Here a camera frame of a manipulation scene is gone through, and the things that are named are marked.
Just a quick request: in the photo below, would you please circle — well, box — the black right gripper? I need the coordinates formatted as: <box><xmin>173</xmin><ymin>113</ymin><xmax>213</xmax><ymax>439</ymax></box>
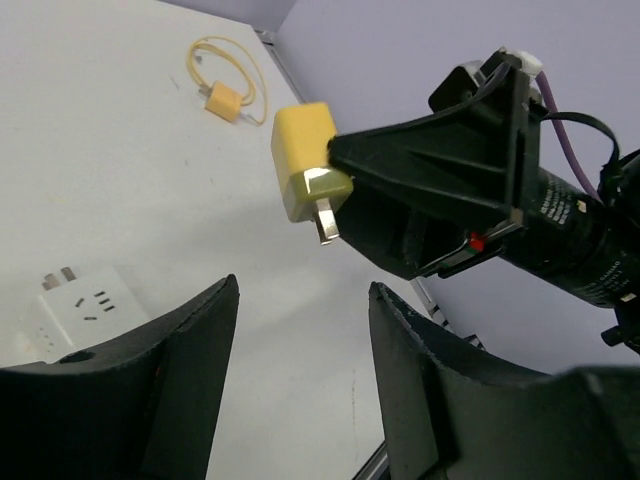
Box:
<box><xmin>328</xmin><ymin>49</ymin><xmax>545</xmax><ymax>280</ymax></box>

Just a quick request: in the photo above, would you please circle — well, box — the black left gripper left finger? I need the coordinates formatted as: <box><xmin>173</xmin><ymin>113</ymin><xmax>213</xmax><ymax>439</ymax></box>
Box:
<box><xmin>1</xmin><ymin>275</ymin><xmax>239</xmax><ymax>479</ymax></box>

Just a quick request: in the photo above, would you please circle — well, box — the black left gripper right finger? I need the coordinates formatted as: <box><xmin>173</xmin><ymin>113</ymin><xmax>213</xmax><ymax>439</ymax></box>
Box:
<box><xmin>369</xmin><ymin>282</ymin><xmax>639</xmax><ymax>479</ymax></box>

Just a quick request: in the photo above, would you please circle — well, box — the white cube socket adapter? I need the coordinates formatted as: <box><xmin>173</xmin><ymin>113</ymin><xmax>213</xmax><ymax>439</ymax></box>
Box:
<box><xmin>21</xmin><ymin>266</ymin><xmax>151</xmax><ymax>363</ymax></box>

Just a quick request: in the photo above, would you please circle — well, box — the yellow two-port USB charger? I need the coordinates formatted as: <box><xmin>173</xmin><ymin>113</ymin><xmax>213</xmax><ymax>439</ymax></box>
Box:
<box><xmin>271</xmin><ymin>102</ymin><xmax>353</xmax><ymax>245</ymax></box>

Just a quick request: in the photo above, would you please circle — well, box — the aluminium table frame rail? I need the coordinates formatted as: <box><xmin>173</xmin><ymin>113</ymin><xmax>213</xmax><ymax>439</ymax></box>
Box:
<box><xmin>254</xmin><ymin>29</ymin><xmax>486</xmax><ymax>480</ymax></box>

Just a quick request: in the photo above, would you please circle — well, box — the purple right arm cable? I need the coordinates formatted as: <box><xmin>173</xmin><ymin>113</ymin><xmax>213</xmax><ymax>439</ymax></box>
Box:
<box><xmin>532</xmin><ymin>69</ymin><xmax>601</xmax><ymax>201</ymax></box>

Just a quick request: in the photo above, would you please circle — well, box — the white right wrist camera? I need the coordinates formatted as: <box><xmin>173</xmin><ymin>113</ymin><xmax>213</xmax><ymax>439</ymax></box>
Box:
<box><xmin>462</xmin><ymin>47</ymin><xmax>544</xmax><ymax>85</ymax></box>

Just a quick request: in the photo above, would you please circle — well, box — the yellow charger with cable plugged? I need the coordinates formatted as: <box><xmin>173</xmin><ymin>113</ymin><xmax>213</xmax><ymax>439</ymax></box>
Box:
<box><xmin>199</xmin><ymin>81</ymin><xmax>243</xmax><ymax>123</ymax></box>

